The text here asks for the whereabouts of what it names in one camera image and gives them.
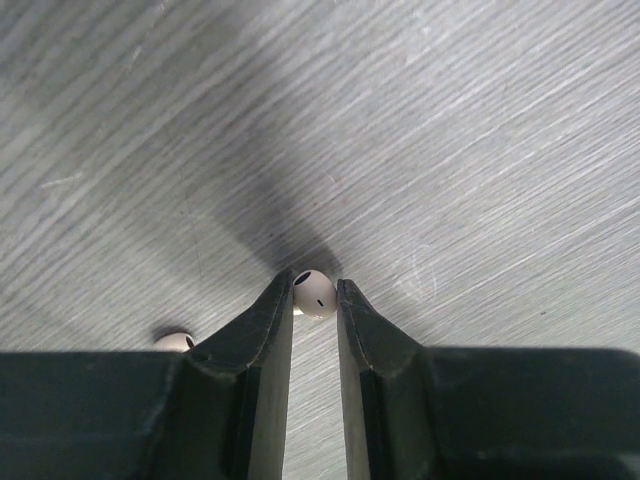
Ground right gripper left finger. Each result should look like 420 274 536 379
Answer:
1 270 293 479

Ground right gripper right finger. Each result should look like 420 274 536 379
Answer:
337 280 639 479

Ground beige earbud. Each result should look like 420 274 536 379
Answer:
153 331 196 352
293 269 337 320

